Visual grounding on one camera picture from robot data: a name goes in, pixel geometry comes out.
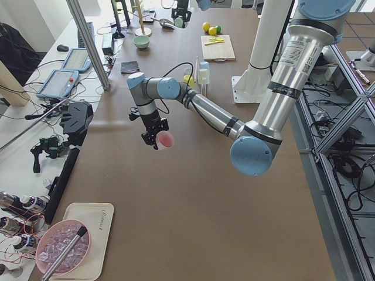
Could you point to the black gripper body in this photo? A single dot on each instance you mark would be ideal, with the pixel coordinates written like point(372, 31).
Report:
point(150, 121)
point(180, 11)

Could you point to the green plastic cup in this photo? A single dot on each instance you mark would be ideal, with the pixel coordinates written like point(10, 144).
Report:
point(178, 22)

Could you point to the pink plastic cup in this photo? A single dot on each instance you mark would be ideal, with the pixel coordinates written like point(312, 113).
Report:
point(164, 140)

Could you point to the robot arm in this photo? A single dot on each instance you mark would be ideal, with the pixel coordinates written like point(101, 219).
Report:
point(315, 24)

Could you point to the yellow plastic cup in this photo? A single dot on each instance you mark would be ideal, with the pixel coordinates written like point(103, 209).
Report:
point(189, 79)

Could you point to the light blue plastic cup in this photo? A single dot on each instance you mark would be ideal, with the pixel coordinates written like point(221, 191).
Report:
point(204, 65)

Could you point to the white plastic cup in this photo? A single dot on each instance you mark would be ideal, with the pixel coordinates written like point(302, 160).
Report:
point(203, 76)

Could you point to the metal scoop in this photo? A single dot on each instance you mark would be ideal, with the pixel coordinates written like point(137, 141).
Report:
point(165, 23)

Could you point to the whole yellow lemon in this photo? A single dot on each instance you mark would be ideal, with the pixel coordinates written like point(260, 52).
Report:
point(206, 26)

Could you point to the yellow plastic knife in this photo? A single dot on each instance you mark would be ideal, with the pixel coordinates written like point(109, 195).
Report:
point(213, 42)

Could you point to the wooden stand with round base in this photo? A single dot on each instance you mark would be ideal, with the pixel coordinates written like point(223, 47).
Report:
point(142, 30)

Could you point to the green bowl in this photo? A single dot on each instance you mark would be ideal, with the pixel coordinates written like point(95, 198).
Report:
point(141, 41)

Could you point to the wooden cutting board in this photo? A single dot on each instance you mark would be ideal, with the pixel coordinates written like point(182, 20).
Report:
point(218, 52)

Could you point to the grey folded cloth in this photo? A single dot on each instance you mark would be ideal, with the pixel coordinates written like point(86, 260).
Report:
point(129, 67)

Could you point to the black angular housing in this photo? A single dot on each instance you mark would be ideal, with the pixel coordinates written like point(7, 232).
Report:
point(75, 121)

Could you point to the blue teach pendant far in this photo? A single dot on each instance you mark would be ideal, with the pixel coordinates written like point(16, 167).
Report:
point(77, 60)

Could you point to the blue teach pendant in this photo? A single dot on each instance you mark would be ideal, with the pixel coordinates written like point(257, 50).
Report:
point(59, 84)
point(77, 60)

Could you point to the blue teach pendant near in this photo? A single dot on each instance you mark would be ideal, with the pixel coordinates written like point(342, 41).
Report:
point(59, 84)

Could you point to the black hand-held gripper device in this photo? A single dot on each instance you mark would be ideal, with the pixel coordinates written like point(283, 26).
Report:
point(51, 147)

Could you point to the beige plastic tray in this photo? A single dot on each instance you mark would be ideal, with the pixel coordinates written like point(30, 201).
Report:
point(97, 217)

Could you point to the black long case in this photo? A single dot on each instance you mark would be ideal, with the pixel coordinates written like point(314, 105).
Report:
point(59, 185)

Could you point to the black computer mouse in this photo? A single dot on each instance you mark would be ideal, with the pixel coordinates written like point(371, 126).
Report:
point(62, 48)

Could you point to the pink bowl with ice cubes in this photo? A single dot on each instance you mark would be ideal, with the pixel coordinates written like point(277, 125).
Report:
point(55, 241)

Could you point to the white wire cup rack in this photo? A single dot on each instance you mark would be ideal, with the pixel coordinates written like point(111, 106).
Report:
point(203, 88)

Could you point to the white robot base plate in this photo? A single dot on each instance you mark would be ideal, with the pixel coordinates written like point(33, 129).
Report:
point(247, 89)

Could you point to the aluminium frame post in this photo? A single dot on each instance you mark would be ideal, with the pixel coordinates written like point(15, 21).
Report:
point(81, 24)

